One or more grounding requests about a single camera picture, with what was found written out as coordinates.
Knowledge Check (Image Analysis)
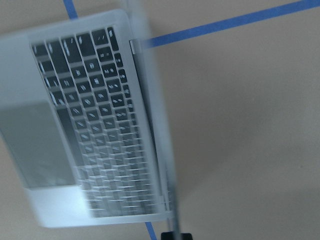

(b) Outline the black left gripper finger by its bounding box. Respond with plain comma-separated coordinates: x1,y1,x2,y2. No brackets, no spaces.
160,232,192,240

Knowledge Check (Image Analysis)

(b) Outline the grey laptop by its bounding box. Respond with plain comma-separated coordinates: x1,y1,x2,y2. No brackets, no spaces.
0,9,175,228

